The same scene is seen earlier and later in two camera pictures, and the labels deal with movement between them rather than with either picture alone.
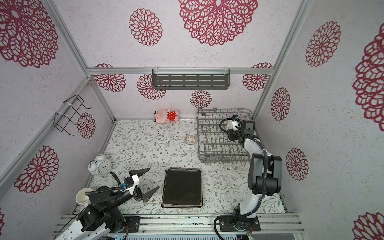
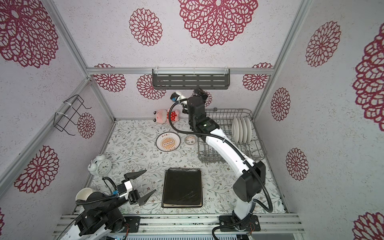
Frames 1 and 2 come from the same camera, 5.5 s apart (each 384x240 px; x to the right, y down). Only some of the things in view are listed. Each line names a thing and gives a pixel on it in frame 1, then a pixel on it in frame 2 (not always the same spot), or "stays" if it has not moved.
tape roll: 190,139 stays
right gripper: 231,134 → 203,97
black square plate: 182,188 stays
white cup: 82,200 stays
